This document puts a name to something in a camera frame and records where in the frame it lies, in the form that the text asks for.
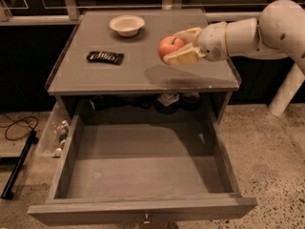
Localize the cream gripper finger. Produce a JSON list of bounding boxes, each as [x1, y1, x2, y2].
[[163, 43, 205, 66], [174, 27, 203, 44]]

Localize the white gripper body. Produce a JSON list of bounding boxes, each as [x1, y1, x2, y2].
[[197, 22, 228, 62]]

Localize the red apple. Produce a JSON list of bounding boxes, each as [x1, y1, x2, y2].
[[158, 35, 185, 59]]

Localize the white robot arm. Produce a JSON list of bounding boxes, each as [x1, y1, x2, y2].
[[161, 0, 305, 73]]

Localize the dark items behind drawer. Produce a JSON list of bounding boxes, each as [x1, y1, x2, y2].
[[90, 93, 202, 115]]

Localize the grey cabinet with top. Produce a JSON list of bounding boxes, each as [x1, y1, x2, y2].
[[46, 9, 241, 115]]

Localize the open grey top drawer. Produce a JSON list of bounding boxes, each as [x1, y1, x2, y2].
[[29, 113, 257, 225]]

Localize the metal drawer knob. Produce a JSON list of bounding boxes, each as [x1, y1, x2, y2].
[[143, 213, 151, 224]]

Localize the white paper bowl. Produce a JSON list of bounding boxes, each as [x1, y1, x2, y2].
[[110, 15, 145, 37]]

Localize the black candy bar wrapper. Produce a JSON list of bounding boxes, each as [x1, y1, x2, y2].
[[87, 51, 124, 65]]

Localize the metal railing ledge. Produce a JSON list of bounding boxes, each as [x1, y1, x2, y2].
[[0, 0, 295, 26]]

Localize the clear plastic bin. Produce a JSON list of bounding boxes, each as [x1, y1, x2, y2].
[[36, 104, 71, 157]]

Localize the black floor stand bar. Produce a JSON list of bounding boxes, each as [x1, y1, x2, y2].
[[1, 131, 39, 199]]

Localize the white table leg post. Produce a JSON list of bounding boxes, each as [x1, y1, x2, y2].
[[268, 64, 305, 116]]

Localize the black cable on floor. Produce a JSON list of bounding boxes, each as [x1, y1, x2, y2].
[[0, 113, 39, 141]]

